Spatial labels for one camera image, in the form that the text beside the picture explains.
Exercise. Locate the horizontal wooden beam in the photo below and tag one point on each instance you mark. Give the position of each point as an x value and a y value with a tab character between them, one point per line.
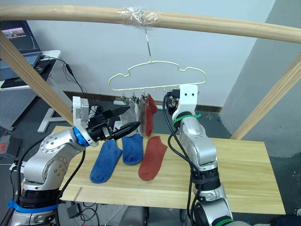
70	14

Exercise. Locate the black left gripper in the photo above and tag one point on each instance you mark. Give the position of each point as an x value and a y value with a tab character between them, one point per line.
97	128

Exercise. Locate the black mouse pad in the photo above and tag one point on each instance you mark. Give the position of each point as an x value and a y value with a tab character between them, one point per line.
28	82

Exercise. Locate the brown baseboard strip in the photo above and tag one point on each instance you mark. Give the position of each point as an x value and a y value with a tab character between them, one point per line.
209	108

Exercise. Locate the black computer mouse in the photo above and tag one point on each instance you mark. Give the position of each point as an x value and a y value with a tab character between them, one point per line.
40	69

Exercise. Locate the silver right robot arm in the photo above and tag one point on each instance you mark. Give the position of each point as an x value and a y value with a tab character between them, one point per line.
200	146

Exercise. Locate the clear tape wrap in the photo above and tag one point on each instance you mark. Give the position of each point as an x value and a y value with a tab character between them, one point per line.
138	16

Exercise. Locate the open laptop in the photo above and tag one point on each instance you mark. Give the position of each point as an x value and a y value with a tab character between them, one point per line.
21	44

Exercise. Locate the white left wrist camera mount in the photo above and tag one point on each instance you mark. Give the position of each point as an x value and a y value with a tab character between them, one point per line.
80	110

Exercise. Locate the slanted wooden post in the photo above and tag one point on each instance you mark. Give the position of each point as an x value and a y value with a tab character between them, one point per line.
30	70
270	94

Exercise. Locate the white desk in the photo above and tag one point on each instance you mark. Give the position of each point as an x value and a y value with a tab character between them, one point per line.
50	53

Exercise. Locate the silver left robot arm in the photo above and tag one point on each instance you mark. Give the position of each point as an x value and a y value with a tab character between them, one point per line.
50	162

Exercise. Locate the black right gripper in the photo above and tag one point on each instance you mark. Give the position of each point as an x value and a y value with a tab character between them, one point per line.
171	95

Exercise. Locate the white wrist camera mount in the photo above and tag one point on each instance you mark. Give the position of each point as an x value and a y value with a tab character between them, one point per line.
188	101
80	110

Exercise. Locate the cream clip hanger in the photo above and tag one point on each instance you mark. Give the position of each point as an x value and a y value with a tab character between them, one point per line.
164	62

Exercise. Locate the grey and red box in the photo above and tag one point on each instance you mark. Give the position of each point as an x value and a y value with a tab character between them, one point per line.
10	146

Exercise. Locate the red sock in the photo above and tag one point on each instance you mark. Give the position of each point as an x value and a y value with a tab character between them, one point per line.
150	117
152	160

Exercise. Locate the small blue sock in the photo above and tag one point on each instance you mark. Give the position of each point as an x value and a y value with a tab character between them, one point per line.
132	150

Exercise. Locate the large blue sock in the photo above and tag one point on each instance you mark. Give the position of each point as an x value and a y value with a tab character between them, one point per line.
105	162

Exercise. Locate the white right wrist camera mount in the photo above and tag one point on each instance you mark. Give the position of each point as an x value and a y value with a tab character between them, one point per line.
188	101

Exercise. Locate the white pegboard panel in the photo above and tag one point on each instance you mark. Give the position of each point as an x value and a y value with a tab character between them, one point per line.
16	103

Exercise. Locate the grey sock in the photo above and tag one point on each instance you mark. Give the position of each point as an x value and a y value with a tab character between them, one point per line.
128	115
141	113

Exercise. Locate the white floor stand base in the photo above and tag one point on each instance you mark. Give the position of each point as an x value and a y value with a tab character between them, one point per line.
50	118

